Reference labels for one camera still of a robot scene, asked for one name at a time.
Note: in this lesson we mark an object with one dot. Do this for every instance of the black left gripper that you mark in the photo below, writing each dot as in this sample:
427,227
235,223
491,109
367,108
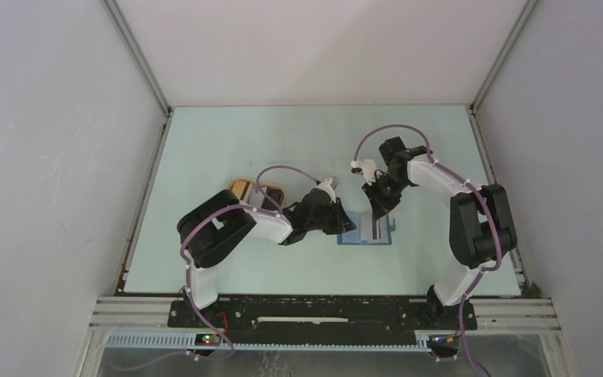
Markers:
341,223

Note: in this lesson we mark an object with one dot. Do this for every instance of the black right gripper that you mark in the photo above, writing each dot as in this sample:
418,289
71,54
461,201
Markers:
381,206

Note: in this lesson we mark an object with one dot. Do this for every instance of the blue card holder wallet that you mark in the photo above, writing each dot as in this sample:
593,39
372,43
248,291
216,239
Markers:
352,238

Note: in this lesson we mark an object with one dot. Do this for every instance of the white grey credit card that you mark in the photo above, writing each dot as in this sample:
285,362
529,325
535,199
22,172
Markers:
374,231

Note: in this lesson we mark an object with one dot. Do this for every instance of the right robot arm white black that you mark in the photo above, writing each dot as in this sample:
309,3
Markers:
481,229

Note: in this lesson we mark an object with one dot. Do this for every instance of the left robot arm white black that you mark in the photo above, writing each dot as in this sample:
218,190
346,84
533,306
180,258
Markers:
212,231

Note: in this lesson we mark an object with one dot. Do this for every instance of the beige oval card tray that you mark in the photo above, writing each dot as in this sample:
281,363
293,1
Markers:
244,189

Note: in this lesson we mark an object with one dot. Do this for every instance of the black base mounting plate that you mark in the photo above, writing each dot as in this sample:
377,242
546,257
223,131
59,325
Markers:
324,320

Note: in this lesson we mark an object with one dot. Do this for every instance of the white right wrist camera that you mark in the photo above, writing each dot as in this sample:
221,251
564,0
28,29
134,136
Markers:
367,168

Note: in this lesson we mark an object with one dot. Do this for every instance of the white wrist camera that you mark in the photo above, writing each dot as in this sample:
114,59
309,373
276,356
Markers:
328,185
367,168

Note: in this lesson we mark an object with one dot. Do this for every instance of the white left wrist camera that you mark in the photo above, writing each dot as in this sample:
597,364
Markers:
328,185

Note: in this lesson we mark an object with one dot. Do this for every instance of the aluminium frame rail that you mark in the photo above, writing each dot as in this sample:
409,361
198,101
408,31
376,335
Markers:
148,317

